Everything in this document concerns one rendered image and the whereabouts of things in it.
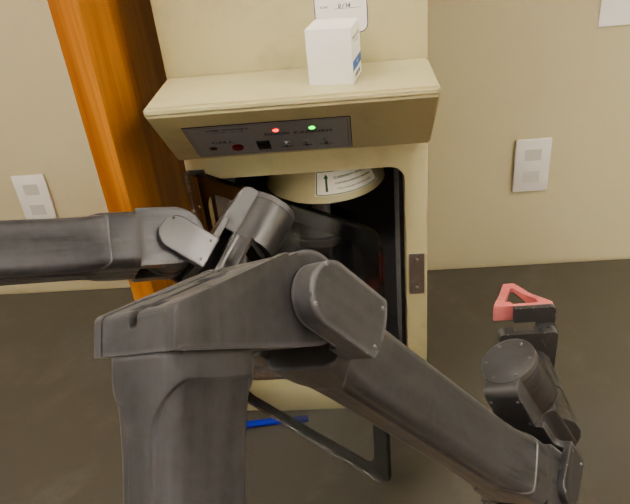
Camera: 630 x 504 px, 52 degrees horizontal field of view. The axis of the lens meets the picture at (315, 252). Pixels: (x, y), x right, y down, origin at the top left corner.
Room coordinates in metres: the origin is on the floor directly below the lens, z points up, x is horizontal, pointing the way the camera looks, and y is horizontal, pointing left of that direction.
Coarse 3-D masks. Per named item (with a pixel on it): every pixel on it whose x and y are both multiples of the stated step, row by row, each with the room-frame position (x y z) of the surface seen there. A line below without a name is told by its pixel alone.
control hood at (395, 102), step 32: (384, 64) 0.75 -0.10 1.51; (416, 64) 0.74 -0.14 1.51; (160, 96) 0.72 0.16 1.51; (192, 96) 0.71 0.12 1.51; (224, 96) 0.69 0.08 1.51; (256, 96) 0.68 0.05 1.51; (288, 96) 0.67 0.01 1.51; (320, 96) 0.67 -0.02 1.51; (352, 96) 0.66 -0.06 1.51; (384, 96) 0.66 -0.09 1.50; (416, 96) 0.66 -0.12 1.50; (160, 128) 0.70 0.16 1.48; (352, 128) 0.71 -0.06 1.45; (384, 128) 0.71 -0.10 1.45; (416, 128) 0.71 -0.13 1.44
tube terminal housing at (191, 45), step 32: (160, 0) 0.79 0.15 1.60; (192, 0) 0.79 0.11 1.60; (224, 0) 0.79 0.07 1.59; (256, 0) 0.78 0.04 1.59; (288, 0) 0.78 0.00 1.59; (384, 0) 0.77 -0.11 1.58; (416, 0) 0.77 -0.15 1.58; (160, 32) 0.79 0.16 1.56; (192, 32) 0.79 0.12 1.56; (224, 32) 0.79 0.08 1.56; (256, 32) 0.78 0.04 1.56; (288, 32) 0.78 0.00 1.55; (384, 32) 0.77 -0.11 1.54; (416, 32) 0.77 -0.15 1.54; (192, 64) 0.79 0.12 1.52; (224, 64) 0.79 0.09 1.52; (256, 64) 0.78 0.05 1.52; (288, 64) 0.78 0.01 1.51; (192, 160) 0.79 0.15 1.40; (224, 160) 0.79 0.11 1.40; (256, 160) 0.78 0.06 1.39; (288, 160) 0.78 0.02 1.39; (320, 160) 0.78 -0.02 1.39; (352, 160) 0.77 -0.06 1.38; (384, 160) 0.77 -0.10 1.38; (416, 160) 0.77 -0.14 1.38; (416, 192) 0.77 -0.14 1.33; (416, 224) 0.77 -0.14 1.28; (416, 320) 0.77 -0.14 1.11; (416, 352) 0.77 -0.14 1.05
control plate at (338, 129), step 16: (192, 128) 0.70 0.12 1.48; (208, 128) 0.70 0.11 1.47; (224, 128) 0.70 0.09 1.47; (240, 128) 0.70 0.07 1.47; (256, 128) 0.70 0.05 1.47; (288, 128) 0.70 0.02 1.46; (304, 128) 0.70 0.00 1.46; (320, 128) 0.70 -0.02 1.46; (336, 128) 0.70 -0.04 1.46; (192, 144) 0.73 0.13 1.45; (208, 144) 0.73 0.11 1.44; (224, 144) 0.73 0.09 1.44; (240, 144) 0.73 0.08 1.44; (256, 144) 0.73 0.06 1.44; (272, 144) 0.73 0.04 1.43; (288, 144) 0.73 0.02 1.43; (304, 144) 0.73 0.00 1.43; (320, 144) 0.74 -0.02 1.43; (336, 144) 0.74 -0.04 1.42
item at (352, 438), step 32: (224, 192) 0.73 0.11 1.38; (320, 224) 0.62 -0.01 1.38; (352, 224) 0.59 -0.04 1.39; (352, 256) 0.59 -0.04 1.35; (256, 384) 0.74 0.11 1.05; (288, 384) 0.69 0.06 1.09; (288, 416) 0.69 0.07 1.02; (320, 416) 0.65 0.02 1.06; (352, 416) 0.61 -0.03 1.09; (352, 448) 0.61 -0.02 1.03; (384, 448) 0.57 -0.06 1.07; (384, 480) 0.57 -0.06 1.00
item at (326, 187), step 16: (272, 176) 0.86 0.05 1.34; (288, 176) 0.82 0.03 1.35; (304, 176) 0.81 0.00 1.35; (320, 176) 0.80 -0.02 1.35; (336, 176) 0.80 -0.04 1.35; (352, 176) 0.81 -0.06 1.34; (368, 176) 0.82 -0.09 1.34; (272, 192) 0.84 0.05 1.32; (288, 192) 0.81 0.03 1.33; (304, 192) 0.80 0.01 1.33; (320, 192) 0.80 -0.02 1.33; (336, 192) 0.79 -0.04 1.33; (352, 192) 0.80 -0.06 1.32; (368, 192) 0.81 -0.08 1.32
